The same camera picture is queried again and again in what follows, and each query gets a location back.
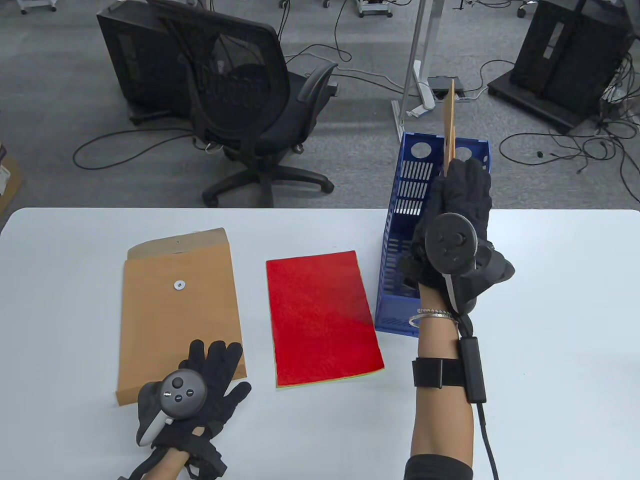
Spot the person's left hand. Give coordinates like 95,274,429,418
137,340,252,453

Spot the person's right hand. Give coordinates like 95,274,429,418
410,157,516,313

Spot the brown document pouch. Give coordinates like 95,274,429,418
116,228,248,407
442,79,457,176

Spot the stack of red cardstock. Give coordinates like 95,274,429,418
265,250,386,390

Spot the person's right forearm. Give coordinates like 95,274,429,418
404,310,476,480

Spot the person's left forearm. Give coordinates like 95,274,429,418
130,447,192,480

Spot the black wheeled platform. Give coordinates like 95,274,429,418
487,70,601,135

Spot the black floor box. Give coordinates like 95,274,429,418
429,75,467,97

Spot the blue plastic file holder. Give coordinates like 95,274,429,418
375,131,492,338

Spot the white metal desk leg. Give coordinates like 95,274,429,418
391,0,442,138

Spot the black equipment cabinet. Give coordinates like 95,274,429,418
510,0,633,117

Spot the black sensor box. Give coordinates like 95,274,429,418
460,337,487,404

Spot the black mesh office chair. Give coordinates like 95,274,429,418
150,0,340,208

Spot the cardboard box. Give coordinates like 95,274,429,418
0,145,25,216

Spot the black computer tower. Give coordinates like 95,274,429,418
96,0,193,126

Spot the silver bracelet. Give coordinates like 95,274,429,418
409,307,459,337

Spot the tangle of black cables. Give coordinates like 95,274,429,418
499,50,640,206

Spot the black forearm strap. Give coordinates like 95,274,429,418
412,357,468,390

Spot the black floor cable loop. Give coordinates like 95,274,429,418
72,127,201,171

